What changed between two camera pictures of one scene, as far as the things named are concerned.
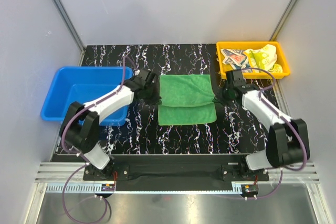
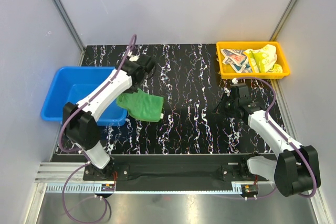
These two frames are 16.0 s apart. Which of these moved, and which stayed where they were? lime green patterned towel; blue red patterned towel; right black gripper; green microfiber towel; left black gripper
Moved: right black gripper; green microfiber towel; left black gripper
Stayed: lime green patterned towel; blue red patterned towel
